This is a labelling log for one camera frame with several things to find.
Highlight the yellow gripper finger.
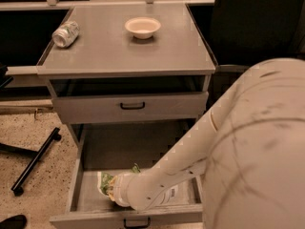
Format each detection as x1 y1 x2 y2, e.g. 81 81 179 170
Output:
107 176 116 201

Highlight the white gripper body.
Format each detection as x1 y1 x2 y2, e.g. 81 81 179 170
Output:
112 172 136 207

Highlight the green jalapeno chip bag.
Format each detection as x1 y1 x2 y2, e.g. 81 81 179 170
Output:
97 163 181 211

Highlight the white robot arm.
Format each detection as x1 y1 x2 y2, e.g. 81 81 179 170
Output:
112 58 305 229

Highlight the open grey middle drawer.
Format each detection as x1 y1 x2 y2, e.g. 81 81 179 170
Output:
51 119 202 229

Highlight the closed grey top drawer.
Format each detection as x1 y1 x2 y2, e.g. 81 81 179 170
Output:
52 93 208 124

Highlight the grey drawer cabinet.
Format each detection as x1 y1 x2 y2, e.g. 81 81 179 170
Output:
35 2 218 229

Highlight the black stand leg with casters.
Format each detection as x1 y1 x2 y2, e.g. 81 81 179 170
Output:
0 128 62 197

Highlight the black shoe tip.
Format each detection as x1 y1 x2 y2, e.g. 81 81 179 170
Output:
0 215 28 229

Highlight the silver green soda can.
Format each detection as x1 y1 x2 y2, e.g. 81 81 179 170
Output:
52 21 80 48

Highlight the black office chair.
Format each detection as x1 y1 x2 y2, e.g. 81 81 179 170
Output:
203 0 305 110

